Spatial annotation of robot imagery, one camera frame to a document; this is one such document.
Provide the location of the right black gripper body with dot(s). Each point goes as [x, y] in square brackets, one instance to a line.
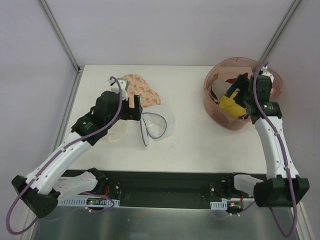
[241, 90]

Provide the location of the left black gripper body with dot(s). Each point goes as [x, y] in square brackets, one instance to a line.
[130, 111]

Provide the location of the mustard yellow bra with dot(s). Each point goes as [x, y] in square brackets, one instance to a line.
[229, 105]

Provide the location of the white mesh laundry bag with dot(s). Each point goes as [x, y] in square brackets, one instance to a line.
[157, 123]

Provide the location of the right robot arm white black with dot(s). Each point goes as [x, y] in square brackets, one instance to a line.
[283, 186]

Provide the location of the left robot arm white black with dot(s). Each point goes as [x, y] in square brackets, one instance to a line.
[42, 189]

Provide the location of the floral pink laundry pouch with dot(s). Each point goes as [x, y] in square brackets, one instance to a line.
[138, 86]

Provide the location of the grey bra in tub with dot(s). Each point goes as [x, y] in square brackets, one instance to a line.
[219, 88]

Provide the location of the small beige mesh bag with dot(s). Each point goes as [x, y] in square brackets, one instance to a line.
[117, 132]

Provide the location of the dark red garment in tub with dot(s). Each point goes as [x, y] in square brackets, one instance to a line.
[231, 80]

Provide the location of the pink translucent plastic tub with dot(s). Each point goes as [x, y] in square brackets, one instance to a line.
[231, 68]

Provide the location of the left controller board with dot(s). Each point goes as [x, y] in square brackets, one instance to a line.
[90, 202]

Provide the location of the controller board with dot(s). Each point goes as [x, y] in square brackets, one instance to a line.
[225, 205]
[90, 202]

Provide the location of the right controller board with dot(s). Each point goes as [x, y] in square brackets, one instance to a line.
[225, 205]

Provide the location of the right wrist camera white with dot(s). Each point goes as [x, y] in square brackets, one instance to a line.
[264, 71]

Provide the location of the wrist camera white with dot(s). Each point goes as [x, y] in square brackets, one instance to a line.
[264, 71]
[119, 85]

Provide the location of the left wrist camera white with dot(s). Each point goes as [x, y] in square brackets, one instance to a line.
[119, 85]

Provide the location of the right aluminium frame post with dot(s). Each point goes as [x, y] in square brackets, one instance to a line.
[289, 14]

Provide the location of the aluminium frame post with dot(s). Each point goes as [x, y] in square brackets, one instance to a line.
[289, 14]
[59, 34]

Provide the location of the left aluminium frame post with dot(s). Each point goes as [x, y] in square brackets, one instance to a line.
[59, 34]

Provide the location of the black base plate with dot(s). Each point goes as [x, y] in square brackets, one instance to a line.
[173, 190]

